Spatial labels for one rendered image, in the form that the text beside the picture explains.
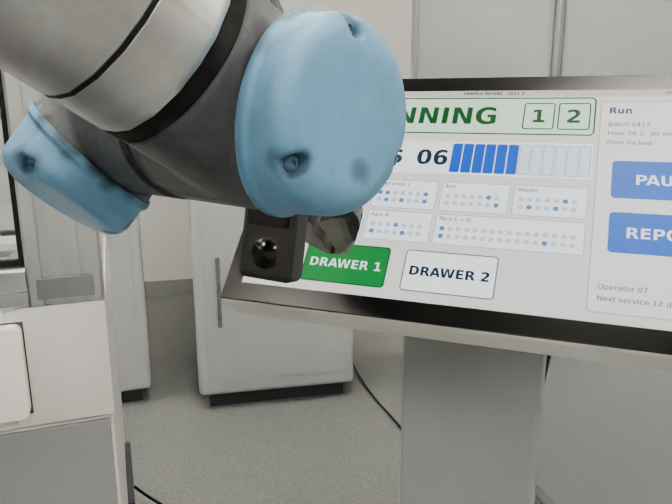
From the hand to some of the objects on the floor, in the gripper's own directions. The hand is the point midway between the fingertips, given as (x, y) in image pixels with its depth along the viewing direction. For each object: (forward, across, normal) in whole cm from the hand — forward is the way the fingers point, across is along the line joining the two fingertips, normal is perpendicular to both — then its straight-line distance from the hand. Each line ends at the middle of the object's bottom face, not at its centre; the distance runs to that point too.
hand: (335, 252), depth 62 cm
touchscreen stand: (+75, -12, +70) cm, 104 cm away
